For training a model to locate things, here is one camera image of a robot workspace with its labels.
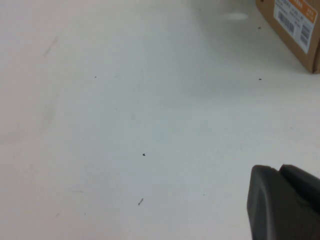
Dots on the brown cardboard shoe box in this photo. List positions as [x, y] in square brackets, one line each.
[312, 57]

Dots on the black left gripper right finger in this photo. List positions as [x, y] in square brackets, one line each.
[305, 186]

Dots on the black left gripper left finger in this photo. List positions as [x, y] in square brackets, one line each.
[280, 215]

